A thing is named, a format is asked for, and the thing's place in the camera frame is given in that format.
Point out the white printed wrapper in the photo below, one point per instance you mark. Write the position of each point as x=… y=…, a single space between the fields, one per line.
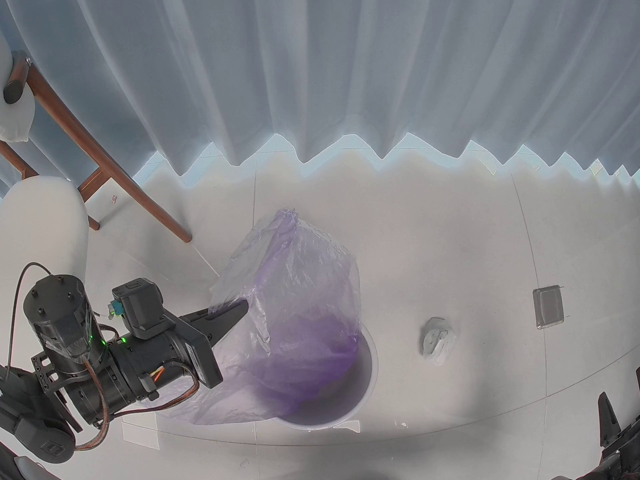
x=439 y=340

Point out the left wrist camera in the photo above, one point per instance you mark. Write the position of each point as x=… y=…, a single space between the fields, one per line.
x=142 y=303

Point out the white trash bin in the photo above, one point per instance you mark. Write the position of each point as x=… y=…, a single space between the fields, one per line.
x=362 y=368

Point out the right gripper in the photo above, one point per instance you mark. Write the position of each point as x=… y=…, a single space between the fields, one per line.
x=627 y=448

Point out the purple plastic bag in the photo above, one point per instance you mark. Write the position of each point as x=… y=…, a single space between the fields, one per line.
x=300 y=288

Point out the wooden chair white cushions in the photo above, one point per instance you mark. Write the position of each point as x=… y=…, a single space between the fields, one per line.
x=45 y=228

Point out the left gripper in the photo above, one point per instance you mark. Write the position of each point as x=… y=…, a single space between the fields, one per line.
x=160 y=363

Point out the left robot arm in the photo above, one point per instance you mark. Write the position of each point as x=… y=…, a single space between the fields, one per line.
x=55 y=313

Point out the white curtain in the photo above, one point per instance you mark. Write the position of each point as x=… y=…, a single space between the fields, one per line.
x=320 y=68

